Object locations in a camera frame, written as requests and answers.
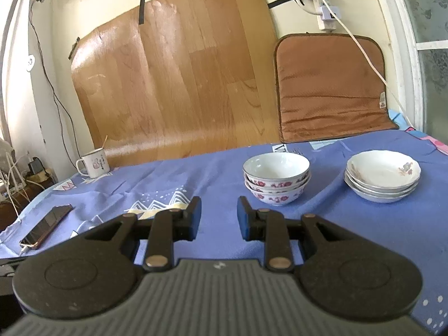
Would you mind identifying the white power cable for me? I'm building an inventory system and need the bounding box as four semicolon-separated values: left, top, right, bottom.
316;0;416;128

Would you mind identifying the floral bowl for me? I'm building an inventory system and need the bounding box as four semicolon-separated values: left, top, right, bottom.
244;182;304;206
244;174;311;193

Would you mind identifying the white plate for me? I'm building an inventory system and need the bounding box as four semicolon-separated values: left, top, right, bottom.
344;178;413;203

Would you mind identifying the small floral plate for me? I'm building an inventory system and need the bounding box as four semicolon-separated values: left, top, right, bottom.
346;150;421;190

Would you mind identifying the thin spoon handle in mug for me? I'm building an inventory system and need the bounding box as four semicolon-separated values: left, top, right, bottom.
101;135;108;150

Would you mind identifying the black wall cable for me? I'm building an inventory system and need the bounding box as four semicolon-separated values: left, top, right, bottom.
27;0;84;176

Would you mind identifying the white enamel mug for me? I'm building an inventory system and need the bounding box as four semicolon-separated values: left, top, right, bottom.
75;148;110;179

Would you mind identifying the black smartphone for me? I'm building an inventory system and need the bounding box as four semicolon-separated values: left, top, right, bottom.
19;205;74;249

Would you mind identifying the blue patterned tablecloth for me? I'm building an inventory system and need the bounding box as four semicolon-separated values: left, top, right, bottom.
1;130;447;334

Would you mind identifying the brown seat cushion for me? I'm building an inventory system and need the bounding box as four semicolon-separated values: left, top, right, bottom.
274;33;397;143

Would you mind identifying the large white bowl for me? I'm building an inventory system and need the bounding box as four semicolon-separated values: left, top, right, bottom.
242;153;311;186

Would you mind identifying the large floral plate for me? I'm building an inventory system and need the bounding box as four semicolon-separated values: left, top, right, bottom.
345;171;418;197

